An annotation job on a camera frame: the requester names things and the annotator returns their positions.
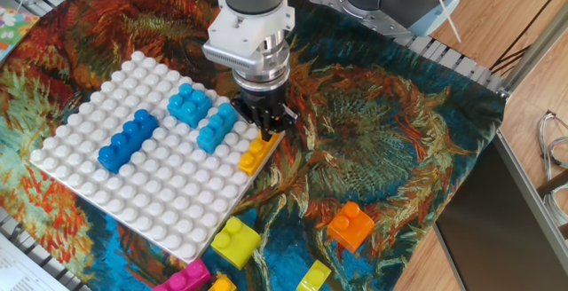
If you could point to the aluminium bar beside panel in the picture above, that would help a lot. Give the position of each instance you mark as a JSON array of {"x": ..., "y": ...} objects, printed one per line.
[{"x": 532, "y": 193}]

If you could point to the large lime two-stud block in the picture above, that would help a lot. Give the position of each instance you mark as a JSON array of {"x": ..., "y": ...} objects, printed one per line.
[{"x": 235, "y": 244}]

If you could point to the small yellow four-stud block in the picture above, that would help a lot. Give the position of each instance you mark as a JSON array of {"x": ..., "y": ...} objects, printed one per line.
[{"x": 253, "y": 158}]

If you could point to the white studded baseplate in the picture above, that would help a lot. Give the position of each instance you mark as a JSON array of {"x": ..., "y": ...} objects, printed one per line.
[{"x": 155, "y": 193}]

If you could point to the dark blue four-stud block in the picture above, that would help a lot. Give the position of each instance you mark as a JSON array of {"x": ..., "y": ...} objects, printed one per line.
[{"x": 126, "y": 144}]

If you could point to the small lime block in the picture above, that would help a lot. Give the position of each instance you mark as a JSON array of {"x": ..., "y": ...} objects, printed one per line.
[{"x": 313, "y": 277}]

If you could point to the white zip tie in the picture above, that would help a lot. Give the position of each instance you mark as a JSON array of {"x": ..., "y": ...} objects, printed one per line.
[{"x": 447, "y": 16}]

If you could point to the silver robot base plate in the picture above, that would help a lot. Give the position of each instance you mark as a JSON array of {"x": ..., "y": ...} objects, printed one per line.
[{"x": 346, "y": 7}]

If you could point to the orange two-stud block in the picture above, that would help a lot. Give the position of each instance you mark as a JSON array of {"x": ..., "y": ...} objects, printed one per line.
[{"x": 350, "y": 229}]

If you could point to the floral patterned sheet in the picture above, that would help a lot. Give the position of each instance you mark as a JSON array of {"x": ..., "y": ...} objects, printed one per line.
[{"x": 13, "y": 29}]

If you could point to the dark grey panel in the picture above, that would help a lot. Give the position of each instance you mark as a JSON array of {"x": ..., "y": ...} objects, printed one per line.
[{"x": 488, "y": 229}]

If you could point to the printed white paper sheet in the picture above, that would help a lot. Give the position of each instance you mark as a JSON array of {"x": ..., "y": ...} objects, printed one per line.
[{"x": 22, "y": 269}]

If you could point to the white wrist adapter block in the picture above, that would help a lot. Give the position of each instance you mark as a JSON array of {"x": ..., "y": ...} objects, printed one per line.
[{"x": 248, "y": 29}]

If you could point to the light blue three-stud block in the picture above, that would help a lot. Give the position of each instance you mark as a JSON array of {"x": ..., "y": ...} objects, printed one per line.
[{"x": 215, "y": 131}]

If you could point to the aluminium frame post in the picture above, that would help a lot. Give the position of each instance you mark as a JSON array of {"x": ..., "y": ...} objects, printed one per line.
[{"x": 532, "y": 51}]

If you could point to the sunflower painting patterned cloth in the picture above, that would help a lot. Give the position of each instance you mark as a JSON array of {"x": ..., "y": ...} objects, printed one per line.
[{"x": 377, "y": 127}]

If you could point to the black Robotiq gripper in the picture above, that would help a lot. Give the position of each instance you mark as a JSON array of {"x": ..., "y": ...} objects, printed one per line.
[{"x": 262, "y": 100}]

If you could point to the light blue square block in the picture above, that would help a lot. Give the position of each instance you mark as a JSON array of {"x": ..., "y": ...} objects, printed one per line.
[{"x": 191, "y": 107}]

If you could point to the magenta three-stud block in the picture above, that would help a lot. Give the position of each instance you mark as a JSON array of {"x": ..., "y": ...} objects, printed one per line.
[{"x": 184, "y": 278}]

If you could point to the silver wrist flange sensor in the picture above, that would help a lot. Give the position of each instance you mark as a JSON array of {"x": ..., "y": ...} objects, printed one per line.
[{"x": 262, "y": 69}]

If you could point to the large yellow four-stud block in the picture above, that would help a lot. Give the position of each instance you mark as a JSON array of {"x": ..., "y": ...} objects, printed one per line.
[{"x": 222, "y": 284}]

